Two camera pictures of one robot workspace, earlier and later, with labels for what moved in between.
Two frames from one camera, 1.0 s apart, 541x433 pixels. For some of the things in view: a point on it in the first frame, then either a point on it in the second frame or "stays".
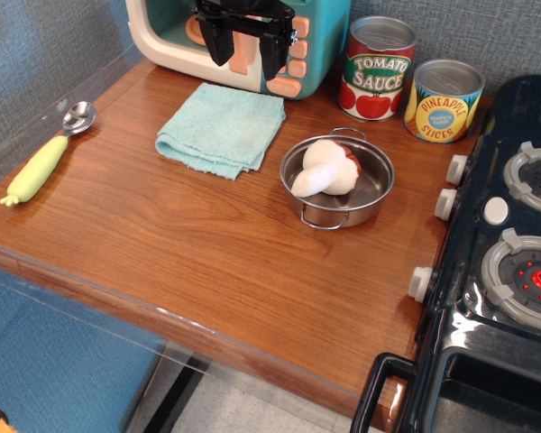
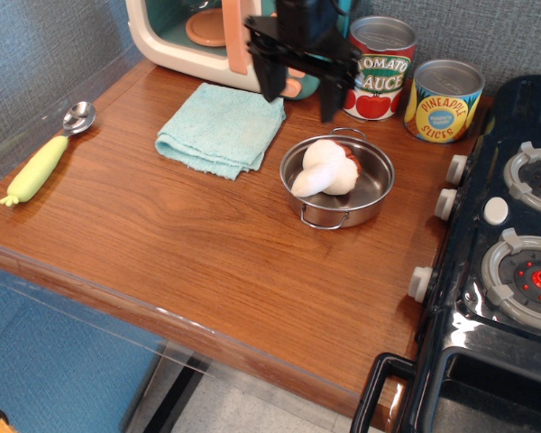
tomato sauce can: x=379 y=59 stays
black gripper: x=271 y=20 -> x=305 y=31
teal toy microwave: x=318 y=61 stays
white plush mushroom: x=329 y=168 stays
